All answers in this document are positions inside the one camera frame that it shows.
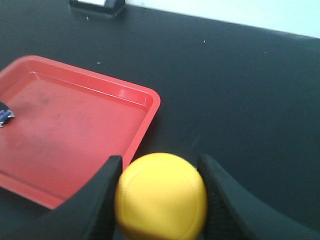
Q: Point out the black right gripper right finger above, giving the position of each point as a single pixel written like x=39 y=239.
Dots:
x=236 y=214

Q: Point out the red mushroom push button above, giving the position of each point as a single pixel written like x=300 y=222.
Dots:
x=6 y=114

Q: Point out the yellow mushroom push button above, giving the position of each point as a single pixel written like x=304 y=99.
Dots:
x=161 y=196

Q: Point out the red plastic tray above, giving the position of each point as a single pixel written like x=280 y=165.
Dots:
x=67 y=122

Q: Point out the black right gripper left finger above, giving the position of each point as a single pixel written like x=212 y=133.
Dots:
x=88 y=215

